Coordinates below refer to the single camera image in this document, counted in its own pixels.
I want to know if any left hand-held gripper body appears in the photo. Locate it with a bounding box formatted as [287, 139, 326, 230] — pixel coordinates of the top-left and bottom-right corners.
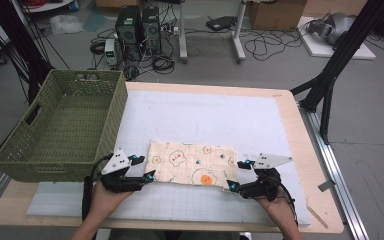
[99, 148, 146, 194]

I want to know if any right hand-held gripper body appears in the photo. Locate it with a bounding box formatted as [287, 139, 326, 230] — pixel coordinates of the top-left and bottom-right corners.
[238, 152, 294, 201]

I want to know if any cream printed cloth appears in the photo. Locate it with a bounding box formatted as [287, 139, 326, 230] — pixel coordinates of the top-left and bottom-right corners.
[144, 140, 240, 190]

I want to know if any green woven basket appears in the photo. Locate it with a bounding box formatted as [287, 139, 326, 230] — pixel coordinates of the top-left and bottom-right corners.
[0, 68, 129, 184]

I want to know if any person's left hand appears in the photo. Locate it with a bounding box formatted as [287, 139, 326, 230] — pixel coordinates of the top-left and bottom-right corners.
[89, 181, 135, 223]

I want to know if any person's right hand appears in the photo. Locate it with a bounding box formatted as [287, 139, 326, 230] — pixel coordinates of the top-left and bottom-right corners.
[254, 191, 298, 228]

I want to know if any grey tape strip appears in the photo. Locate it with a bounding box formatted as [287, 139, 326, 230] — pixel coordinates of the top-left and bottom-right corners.
[317, 180, 337, 193]

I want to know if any white grid mat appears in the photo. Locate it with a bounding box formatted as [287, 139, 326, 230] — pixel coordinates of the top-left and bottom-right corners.
[26, 89, 312, 226]

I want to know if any thin wooden stick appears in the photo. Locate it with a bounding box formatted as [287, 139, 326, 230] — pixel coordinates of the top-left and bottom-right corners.
[306, 204, 330, 230]

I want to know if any small white power supply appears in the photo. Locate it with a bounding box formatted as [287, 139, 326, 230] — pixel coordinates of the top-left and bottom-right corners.
[104, 38, 119, 67]

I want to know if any white floor board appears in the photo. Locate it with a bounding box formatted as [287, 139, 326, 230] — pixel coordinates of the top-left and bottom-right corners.
[297, 16, 377, 61]

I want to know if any black computer tower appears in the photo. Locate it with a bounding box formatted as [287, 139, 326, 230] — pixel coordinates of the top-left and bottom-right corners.
[141, 5, 163, 56]
[114, 5, 143, 62]

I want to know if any black metal stand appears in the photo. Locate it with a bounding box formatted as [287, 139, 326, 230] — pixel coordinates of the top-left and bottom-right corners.
[289, 0, 384, 145]
[0, 0, 53, 105]

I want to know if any flat black device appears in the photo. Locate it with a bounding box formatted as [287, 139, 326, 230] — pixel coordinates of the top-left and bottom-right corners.
[205, 15, 238, 32]

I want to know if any cardboard box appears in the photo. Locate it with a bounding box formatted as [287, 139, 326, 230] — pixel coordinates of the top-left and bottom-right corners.
[249, 0, 308, 32]

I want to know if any clear plastic bag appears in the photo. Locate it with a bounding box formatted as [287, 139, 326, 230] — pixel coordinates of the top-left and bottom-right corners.
[49, 14, 85, 36]

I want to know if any grey rounded device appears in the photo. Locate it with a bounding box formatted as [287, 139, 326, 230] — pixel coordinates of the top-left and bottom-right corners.
[307, 12, 356, 46]

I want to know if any right hand-held gripper cable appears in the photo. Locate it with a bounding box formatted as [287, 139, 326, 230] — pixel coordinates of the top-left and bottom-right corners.
[274, 179, 298, 226]

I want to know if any hand-held gripper cable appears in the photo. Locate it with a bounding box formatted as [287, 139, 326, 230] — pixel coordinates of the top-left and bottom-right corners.
[81, 153, 115, 222]
[274, 179, 298, 226]

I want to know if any left hand-held gripper cable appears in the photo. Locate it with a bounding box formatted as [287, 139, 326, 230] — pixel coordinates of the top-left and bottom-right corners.
[81, 153, 115, 222]

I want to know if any aluminium rail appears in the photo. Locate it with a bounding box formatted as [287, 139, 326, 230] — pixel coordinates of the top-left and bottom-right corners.
[298, 103, 370, 240]

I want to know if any coiled black cable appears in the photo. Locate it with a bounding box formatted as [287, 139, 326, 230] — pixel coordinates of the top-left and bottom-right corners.
[151, 54, 176, 75]

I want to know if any black floor cable tangle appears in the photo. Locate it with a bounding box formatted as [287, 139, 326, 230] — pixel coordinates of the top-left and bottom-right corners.
[243, 28, 305, 62]

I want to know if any white desk frame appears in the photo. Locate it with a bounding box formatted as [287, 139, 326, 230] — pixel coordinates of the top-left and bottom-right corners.
[178, 0, 248, 64]

